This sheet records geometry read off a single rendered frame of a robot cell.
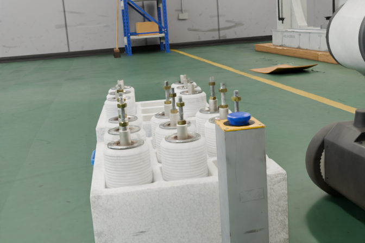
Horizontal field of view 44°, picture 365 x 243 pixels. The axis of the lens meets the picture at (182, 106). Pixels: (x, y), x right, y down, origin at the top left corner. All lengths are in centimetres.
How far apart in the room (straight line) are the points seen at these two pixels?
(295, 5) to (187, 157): 464
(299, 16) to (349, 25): 453
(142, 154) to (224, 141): 22
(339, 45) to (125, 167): 48
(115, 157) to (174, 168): 12
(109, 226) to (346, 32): 58
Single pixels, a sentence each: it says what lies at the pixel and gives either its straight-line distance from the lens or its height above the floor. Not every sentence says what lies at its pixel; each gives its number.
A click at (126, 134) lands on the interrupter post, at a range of 92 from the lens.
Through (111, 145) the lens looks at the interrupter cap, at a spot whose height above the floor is 25.
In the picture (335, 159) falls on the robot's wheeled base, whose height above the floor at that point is 14.
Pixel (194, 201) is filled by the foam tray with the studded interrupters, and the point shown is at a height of 14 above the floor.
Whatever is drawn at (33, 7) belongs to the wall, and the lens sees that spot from 727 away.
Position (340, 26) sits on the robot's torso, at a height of 46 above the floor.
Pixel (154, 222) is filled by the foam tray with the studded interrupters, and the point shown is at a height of 11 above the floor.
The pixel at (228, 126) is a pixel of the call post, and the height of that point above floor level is 31.
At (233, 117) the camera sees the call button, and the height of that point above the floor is 33.
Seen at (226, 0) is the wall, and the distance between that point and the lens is 753.
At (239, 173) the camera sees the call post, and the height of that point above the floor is 24.
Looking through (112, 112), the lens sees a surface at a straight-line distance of 144.
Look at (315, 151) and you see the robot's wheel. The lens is 121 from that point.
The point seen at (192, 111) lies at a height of 20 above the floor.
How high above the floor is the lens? 50
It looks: 11 degrees down
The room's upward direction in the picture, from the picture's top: 4 degrees counter-clockwise
